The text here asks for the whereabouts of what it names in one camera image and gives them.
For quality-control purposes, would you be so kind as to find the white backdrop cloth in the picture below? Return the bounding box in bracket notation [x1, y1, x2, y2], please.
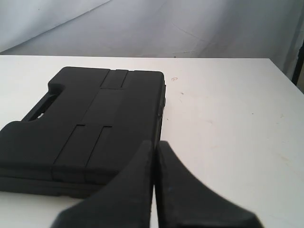
[0, 0, 304, 60]

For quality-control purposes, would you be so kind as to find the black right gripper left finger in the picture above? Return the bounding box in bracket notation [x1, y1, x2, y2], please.
[51, 141, 154, 228]

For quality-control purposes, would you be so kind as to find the black plastic carry case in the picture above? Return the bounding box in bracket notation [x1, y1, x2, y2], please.
[0, 66, 166, 198]

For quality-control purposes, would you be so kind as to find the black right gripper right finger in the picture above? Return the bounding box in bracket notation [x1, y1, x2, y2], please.
[155, 141, 263, 228]

